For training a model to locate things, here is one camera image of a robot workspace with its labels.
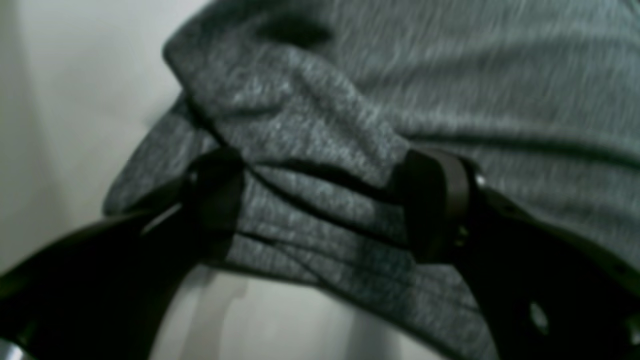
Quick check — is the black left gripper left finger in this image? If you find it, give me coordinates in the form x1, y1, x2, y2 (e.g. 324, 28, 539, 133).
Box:
1, 147, 245, 360

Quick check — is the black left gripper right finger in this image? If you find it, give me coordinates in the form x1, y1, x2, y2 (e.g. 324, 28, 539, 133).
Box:
395, 149, 640, 360

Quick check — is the grey t-shirt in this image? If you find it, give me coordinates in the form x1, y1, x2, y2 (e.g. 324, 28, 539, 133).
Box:
103, 0, 639, 360

